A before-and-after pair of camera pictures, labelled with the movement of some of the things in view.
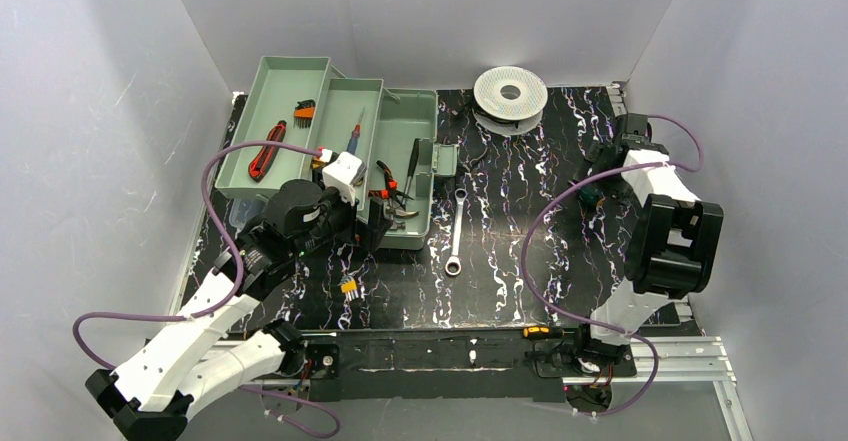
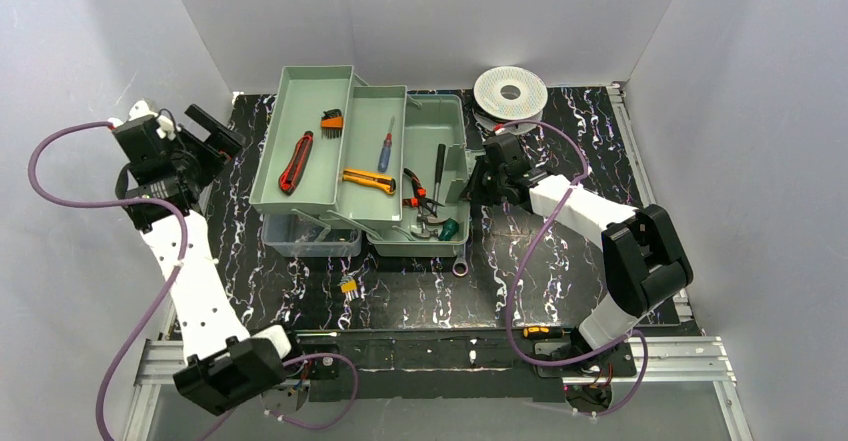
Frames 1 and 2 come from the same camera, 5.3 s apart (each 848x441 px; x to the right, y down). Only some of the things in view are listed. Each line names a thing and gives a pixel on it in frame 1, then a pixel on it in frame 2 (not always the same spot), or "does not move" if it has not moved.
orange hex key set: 304,114 → 332,124
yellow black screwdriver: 544,332 does not move
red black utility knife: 262,162 → 297,164
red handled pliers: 391,190 → 420,193
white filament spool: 509,101 does not move
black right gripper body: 602,162 → 494,177
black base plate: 457,365 does not move
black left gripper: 375,219 → 201,144
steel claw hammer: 401,210 → 434,219
